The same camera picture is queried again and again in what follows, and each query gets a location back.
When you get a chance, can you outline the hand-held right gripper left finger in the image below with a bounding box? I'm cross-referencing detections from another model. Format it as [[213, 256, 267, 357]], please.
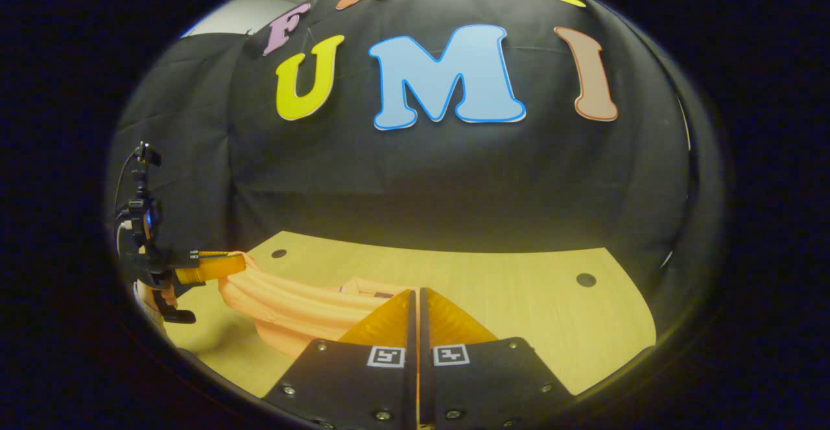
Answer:
[[263, 289, 418, 430]]

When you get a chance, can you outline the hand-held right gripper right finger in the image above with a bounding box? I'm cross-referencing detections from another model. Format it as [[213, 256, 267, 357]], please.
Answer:
[[418, 287, 575, 430]]

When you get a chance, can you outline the orange T-shirt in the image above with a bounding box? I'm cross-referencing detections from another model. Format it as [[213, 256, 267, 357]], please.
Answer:
[[217, 252, 429, 430]]

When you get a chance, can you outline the black backdrop cloth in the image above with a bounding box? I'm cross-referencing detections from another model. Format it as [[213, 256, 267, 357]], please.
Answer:
[[107, 0, 724, 327]]

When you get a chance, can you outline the thin gripper cable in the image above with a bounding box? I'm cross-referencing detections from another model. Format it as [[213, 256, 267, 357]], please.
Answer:
[[112, 148, 142, 259]]

